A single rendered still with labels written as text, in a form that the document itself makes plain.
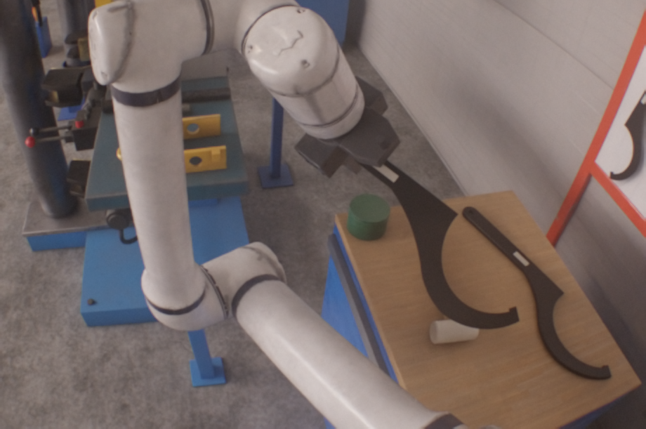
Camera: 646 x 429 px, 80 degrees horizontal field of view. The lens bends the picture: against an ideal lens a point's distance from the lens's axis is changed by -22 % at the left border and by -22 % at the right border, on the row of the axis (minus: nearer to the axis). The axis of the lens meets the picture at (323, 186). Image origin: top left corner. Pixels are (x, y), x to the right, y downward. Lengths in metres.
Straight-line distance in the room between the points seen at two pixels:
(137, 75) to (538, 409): 0.95
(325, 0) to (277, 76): 3.64
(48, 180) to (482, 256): 1.94
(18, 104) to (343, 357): 1.80
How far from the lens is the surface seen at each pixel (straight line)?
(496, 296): 1.17
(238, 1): 0.53
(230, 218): 2.39
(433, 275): 0.70
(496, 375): 1.05
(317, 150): 0.63
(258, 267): 0.91
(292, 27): 0.46
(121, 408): 2.02
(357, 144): 0.58
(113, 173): 1.21
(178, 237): 0.70
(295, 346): 0.77
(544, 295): 1.22
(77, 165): 2.21
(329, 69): 0.46
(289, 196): 2.69
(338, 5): 4.13
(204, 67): 1.55
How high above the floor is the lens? 1.80
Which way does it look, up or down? 40 degrees down
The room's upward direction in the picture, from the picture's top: 7 degrees clockwise
